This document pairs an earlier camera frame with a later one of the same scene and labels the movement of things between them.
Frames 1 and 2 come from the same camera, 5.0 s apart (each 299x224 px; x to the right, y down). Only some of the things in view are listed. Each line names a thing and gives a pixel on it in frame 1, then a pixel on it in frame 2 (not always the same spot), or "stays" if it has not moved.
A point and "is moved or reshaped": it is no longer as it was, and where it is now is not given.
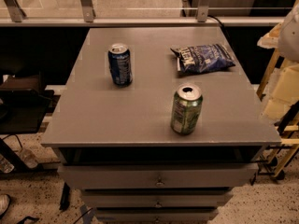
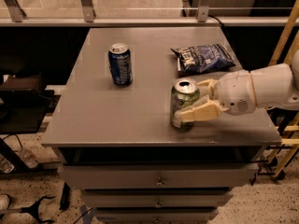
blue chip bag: x=203 y=59 stays
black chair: x=23 y=102 stays
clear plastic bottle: x=29 y=158 stays
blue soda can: x=121 y=64 stays
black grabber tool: x=28 y=217 → x=34 y=210
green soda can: x=186 y=109 is moved or reshaped
